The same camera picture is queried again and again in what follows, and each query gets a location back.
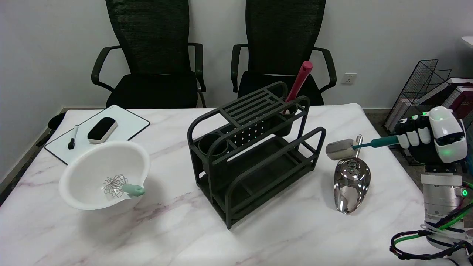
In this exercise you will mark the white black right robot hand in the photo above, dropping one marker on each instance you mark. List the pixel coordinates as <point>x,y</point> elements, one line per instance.
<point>441,135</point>

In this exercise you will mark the blue sponge bottle brush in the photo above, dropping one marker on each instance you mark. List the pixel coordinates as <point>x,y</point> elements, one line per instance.
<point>342,148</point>

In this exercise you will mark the dark grey kitchen storage rack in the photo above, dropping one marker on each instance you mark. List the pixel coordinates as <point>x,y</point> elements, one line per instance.
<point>251,147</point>

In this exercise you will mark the shiny metal scoop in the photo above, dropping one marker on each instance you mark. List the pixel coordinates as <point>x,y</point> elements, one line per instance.
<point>351,184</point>

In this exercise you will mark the black mesh office chair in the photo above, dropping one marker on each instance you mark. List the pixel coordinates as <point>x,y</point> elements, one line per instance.
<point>284,44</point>
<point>151,55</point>

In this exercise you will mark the small whiteboard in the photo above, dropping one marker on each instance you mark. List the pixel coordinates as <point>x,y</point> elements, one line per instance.
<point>125,127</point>

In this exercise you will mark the black whiteboard eraser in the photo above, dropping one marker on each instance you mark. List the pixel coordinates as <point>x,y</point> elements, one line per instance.
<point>102,129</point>

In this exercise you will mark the white mixing bowl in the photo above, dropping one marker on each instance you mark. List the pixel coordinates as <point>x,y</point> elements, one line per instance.
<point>96,173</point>

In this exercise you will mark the black marker pen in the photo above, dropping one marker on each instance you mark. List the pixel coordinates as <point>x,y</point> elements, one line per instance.
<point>72,137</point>

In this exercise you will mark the black chair base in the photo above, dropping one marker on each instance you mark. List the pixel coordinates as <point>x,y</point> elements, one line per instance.
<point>53,123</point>

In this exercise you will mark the white wall socket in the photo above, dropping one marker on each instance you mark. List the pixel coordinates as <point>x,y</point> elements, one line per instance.
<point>349,78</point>

